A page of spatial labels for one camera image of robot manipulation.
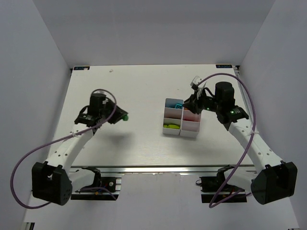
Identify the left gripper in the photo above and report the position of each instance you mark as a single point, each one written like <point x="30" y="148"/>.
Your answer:
<point x="116" y="114"/>

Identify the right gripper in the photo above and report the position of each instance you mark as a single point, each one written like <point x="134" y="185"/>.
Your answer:
<point x="196" y="103"/>

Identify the teal curved lego brick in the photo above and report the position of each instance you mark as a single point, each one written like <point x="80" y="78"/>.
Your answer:
<point x="178" y="106"/>

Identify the lime green lego brick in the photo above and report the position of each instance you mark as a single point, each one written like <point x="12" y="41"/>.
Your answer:
<point x="171" y="126"/>

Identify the red lego brick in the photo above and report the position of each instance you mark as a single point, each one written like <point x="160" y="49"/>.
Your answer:
<point x="191" y="117"/>

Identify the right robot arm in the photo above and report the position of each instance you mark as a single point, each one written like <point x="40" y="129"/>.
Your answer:
<point x="274" y="179"/>

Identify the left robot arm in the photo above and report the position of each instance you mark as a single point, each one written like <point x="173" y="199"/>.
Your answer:
<point x="52" y="180"/>

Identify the right white divided container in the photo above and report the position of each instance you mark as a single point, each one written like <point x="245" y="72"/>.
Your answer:
<point x="189" y="129"/>

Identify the left blue corner label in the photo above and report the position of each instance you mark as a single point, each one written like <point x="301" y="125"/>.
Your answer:
<point x="76" y="68"/>

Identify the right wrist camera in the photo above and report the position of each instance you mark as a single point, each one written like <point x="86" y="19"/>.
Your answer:
<point x="197" y="83"/>

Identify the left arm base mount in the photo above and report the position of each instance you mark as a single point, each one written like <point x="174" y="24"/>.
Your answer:
<point x="91" y="184"/>

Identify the aluminium rail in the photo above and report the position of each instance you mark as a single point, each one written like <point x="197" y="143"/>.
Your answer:
<point x="120" y="171"/>

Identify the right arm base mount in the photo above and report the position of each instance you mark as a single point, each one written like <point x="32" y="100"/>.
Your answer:
<point x="210" y="184"/>

